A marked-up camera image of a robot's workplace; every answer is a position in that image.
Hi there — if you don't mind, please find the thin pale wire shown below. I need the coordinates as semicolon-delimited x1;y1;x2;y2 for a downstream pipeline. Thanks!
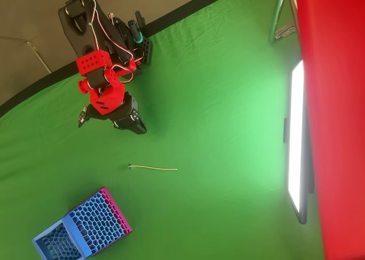
128;164;178;171

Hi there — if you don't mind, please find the blue lattice basket magenta base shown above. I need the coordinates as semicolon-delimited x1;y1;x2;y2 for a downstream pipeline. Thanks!
31;185;132;260

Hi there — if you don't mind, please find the green table cloth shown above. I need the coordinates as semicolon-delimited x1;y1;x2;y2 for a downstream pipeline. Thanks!
0;0;326;260

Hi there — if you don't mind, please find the black teal table clamp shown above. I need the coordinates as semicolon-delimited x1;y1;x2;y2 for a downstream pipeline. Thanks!
127;10;146;44

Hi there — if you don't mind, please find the white LED light panel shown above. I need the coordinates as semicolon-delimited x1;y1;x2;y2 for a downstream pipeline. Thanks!
283;59;314;225

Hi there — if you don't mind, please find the chrome tube stand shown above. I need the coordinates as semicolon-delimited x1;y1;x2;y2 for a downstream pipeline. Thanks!
267;0;297;44

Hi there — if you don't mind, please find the red blurred foreground object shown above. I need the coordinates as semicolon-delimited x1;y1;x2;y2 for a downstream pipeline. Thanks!
292;0;365;260

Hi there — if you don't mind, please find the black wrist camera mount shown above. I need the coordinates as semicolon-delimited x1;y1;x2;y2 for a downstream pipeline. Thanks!
77;103;99;129

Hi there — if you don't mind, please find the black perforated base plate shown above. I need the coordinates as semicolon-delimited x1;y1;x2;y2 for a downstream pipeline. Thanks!
132;36;153;66

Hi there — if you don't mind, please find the thin grey floor cable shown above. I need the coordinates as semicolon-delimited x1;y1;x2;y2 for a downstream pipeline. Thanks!
0;36;52;74

